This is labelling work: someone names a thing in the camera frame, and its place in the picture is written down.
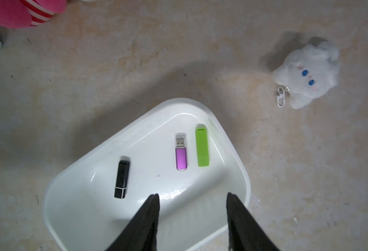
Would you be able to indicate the purple usb flash drive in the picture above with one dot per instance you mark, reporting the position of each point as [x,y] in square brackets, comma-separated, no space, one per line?
[181,152]

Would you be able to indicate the black red usb drive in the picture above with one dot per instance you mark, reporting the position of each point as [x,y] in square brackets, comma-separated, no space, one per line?
[122,178]

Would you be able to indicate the white plastic storage box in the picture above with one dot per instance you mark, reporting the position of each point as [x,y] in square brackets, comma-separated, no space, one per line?
[82,213]

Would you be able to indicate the white plush keychain toy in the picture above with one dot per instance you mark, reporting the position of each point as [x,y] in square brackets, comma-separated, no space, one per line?
[309,73]

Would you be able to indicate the pink striped plush toy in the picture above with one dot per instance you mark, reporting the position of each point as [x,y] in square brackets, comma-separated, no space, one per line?
[29,13]

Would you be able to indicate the green usb flash drive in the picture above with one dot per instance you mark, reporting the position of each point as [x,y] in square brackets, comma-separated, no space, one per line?
[202,146]

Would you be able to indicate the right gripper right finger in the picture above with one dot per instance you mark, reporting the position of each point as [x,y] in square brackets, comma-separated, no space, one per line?
[245,234]

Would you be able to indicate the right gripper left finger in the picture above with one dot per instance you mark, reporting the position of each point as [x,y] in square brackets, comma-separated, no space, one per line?
[141,232]

